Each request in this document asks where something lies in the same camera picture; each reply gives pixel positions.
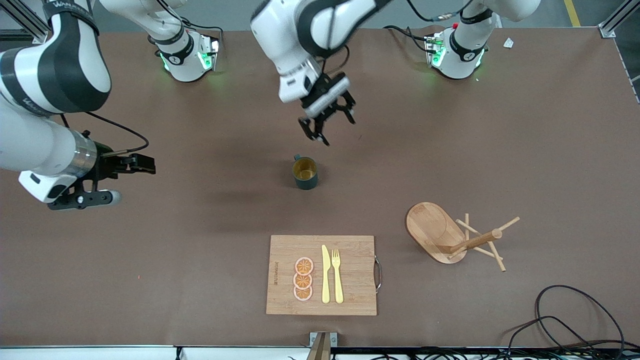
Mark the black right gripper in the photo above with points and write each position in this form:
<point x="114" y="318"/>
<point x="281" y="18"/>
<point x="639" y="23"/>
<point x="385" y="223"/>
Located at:
<point x="106" y="165"/>

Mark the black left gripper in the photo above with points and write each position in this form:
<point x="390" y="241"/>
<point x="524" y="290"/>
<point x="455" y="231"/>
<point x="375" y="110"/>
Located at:
<point x="334" y="90"/>

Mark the dark green cup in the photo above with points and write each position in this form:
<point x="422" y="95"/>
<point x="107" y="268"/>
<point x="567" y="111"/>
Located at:
<point x="306" y="180"/>

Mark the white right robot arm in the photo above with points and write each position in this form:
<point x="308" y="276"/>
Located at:
<point x="45" y="145"/>

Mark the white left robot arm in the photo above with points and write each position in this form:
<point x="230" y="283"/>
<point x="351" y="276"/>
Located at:
<point x="290" y="40"/>

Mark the brown table cover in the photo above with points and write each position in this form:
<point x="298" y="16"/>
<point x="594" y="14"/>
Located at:
<point x="200" y="240"/>

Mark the orange slice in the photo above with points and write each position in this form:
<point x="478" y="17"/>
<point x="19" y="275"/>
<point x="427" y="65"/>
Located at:
<point x="302" y="281"/>
<point x="302" y="294"/>
<point x="304" y="265"/>

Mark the wooden mug tree stand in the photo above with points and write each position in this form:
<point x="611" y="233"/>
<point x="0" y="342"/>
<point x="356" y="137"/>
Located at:
<point x="430" y="235"/>

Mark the yellow plastic knife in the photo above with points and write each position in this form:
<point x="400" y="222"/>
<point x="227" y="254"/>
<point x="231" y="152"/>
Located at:
<point x="326" y="275"/>

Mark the wooden cutting board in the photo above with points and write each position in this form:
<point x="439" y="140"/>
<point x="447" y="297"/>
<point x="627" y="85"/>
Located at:
<point x="355" y="275"/>

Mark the yellow plastic fork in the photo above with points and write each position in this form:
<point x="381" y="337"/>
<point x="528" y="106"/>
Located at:
<point x="338" y="280"/>

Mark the white paper scrap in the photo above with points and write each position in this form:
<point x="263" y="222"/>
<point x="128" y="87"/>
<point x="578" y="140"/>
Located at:
<point x="508" y="43"/>

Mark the aluminium frame profile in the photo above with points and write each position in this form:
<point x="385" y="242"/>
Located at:
<point x="25" y="22"/>
<point x="615" y="22"/>

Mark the white table edge rail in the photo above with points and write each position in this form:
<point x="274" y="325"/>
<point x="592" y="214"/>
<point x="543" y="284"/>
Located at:
<point x="100" y="353"/>

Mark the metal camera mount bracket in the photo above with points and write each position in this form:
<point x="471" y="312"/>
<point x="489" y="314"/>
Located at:
<point x="322" y="345"/>

